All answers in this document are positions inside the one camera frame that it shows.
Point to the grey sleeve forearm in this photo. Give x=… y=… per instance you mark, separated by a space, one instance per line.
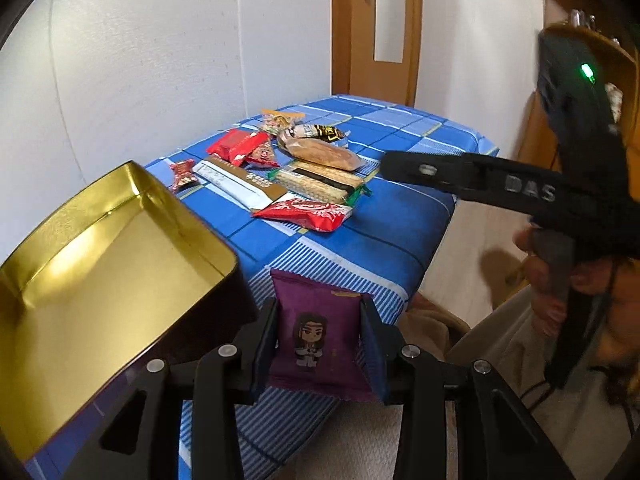
x=583 y=422

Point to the orange clear nut packet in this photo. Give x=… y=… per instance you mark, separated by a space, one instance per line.
x=276 y=121

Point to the gold metal tin box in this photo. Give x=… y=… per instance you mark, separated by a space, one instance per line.
x=122 y=270

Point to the purple snack packet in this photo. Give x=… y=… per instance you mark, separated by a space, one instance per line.
x=319 y=338

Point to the brown pastry clear packet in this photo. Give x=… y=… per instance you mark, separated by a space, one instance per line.
x=322 y=153

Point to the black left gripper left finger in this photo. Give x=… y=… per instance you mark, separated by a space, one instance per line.
x=139 y=437

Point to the small red candy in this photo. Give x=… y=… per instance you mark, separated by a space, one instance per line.
x=184 y=176

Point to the red white wafer packet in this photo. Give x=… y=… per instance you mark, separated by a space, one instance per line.
x=309 y=214

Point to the blue plaid tablecloth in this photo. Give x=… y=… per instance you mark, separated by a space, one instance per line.
x=384 y=248

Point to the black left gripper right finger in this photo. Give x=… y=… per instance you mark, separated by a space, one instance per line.
x=458 y=421

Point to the green cracker sandwich packet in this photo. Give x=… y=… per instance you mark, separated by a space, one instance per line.
x=321 y=183

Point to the black yellow chocolate snack packet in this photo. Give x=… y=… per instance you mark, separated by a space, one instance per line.
x=328 y=134

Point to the white gold long box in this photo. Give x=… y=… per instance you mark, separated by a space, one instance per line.
x=252 y=191

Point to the red clear triangular snack packet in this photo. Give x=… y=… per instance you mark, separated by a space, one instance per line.
x=262 y=157

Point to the brown cushion chair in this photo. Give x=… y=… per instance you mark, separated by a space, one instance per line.
x=431 y=327

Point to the wooden door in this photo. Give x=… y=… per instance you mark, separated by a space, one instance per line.
x=376 y=48

